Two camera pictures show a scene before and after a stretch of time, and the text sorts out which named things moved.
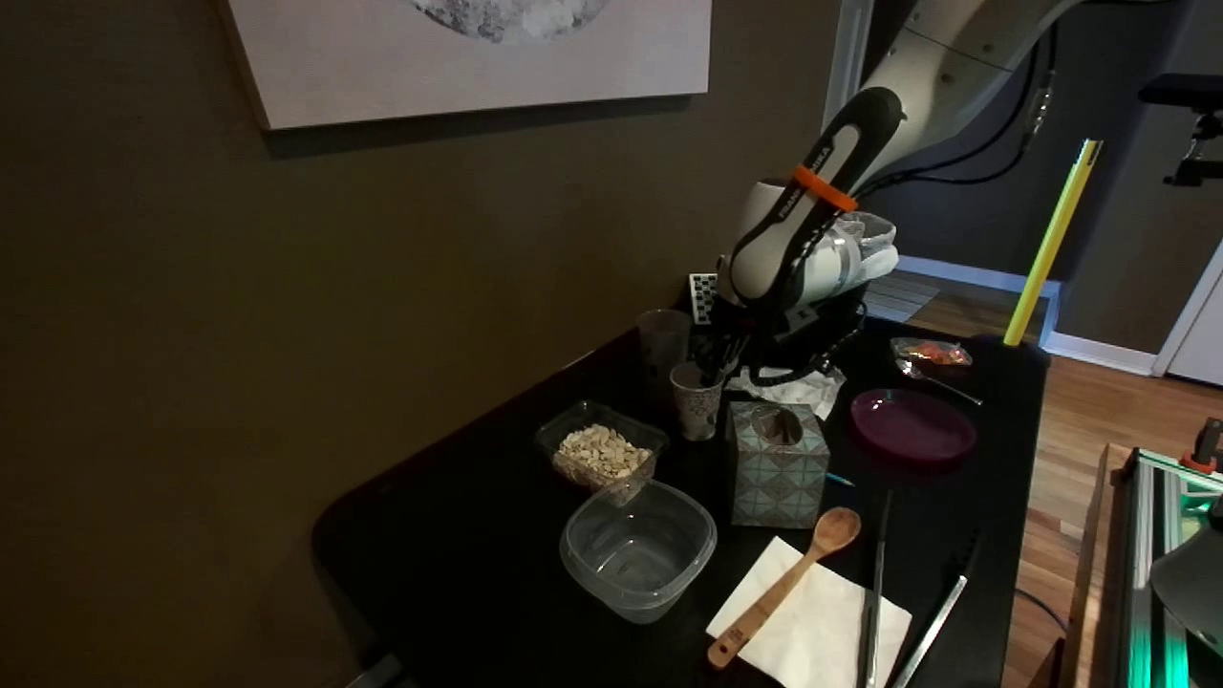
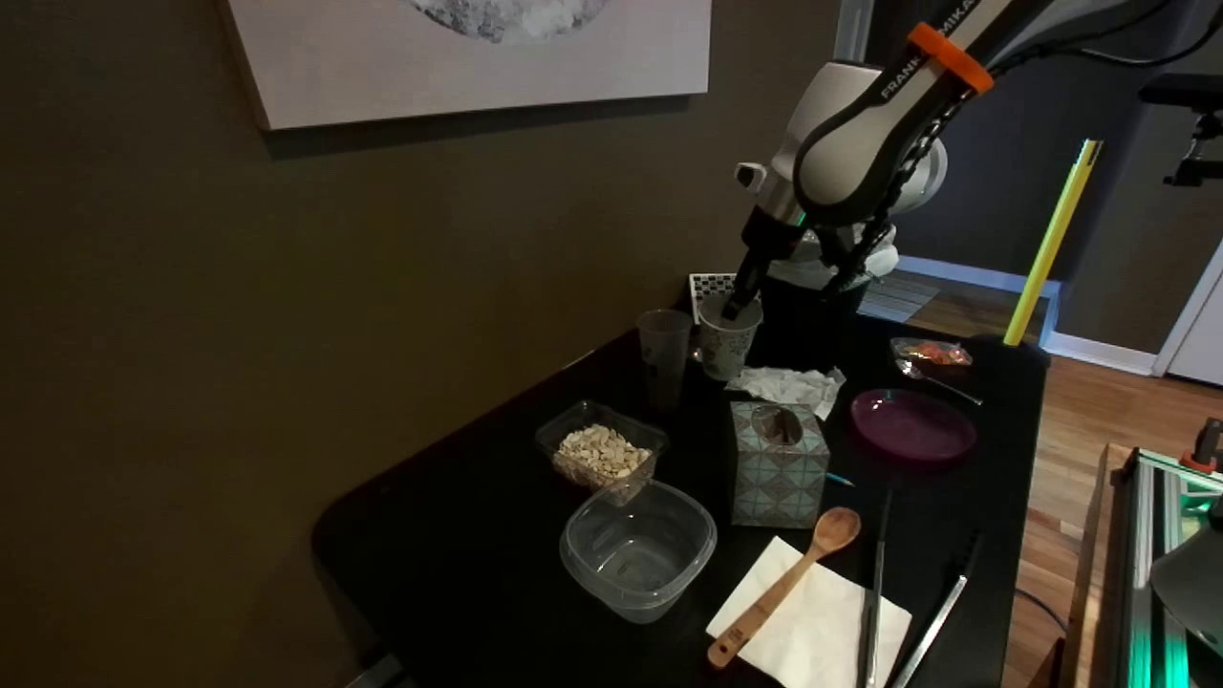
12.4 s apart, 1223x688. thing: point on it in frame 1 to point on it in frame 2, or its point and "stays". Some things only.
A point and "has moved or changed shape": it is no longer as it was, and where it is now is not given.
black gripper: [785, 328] to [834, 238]
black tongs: [878, 602] stays
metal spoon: [907, 369] stays
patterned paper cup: [699, 397] has moved or changed shape
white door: [1194, 337] stays
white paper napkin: [810, 638] stays
